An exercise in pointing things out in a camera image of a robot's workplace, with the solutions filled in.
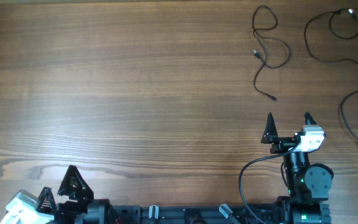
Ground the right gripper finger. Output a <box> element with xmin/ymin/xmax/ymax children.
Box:
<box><xmin>261</xmin><ymin>113</ymin><xmax>278</xmax><ymax>144</ymax></box>
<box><xmin>304</xmin><ymin>112</ymin><xmax>317</xmax><ymax>125</ymax></box>

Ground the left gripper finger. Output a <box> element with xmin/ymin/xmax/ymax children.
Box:
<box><xmin>57</xmin><ymin>165</ymin><xmax>94</xmax><ymax>201</ymax></box>
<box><xmin>36</xmin><ymin>187</ymin><xmax>57</xmax><ymax>215</ymax></box>

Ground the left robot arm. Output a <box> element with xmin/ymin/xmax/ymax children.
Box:
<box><xmin>35</xmin><ymin>165</ymin><xmax>116</xmax><ymax>224</ymax></box>

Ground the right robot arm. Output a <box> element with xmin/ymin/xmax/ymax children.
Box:
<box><xmin>261</xmin><ymin>113</ymin><xmax>334</xmax><ymax>224</ymax></box>

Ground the right camera black cable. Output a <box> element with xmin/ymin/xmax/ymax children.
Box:
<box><xmin>238</xmin><ymin>144</ymin><xmax>300</xmax><ymax>224</ymax></box>

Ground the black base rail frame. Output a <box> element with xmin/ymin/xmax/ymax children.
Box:
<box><xmin>110</xmin><ymin>203</ymin><xmax>332</xmax><ymax>224</ymax></box>

